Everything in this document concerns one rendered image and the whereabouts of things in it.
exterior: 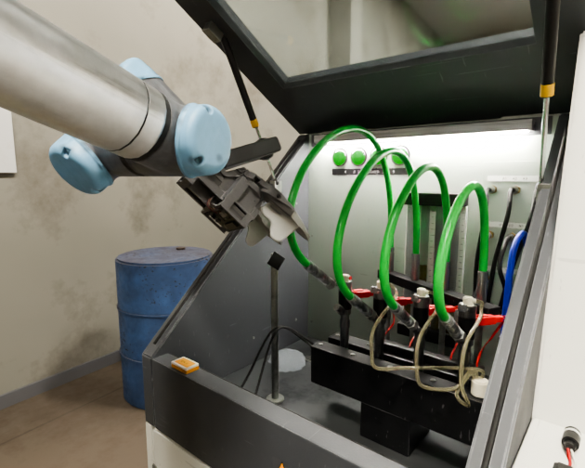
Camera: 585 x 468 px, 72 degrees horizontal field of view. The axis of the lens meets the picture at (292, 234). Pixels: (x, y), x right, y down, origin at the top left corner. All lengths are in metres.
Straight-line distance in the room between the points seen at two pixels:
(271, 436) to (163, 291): 1.71
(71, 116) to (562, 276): 0.65
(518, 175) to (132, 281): 1.96
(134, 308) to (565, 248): 2.12
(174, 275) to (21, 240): 0.96
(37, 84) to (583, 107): 0.70
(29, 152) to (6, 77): 2.50
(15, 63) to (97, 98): 0.06
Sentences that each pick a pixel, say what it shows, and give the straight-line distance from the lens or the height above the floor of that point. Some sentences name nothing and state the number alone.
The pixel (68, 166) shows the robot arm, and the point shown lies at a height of 1.34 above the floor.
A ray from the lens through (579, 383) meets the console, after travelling 0.73.
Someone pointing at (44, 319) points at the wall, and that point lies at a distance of 2.98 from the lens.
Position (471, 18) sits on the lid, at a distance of 0.86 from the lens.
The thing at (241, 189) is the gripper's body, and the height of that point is 1.31.
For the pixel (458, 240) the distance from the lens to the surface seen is 1.00.
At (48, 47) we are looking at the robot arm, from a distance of 0.36.
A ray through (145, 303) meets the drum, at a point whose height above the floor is 0.64.
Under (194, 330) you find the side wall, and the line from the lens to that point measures 0.98.
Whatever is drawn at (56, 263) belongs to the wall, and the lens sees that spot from 2.94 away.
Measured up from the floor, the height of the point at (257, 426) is 0.93.
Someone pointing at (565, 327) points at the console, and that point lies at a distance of 0.72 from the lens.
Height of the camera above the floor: 1.33
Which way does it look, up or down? 8 degrees down
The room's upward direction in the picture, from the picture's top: straight up
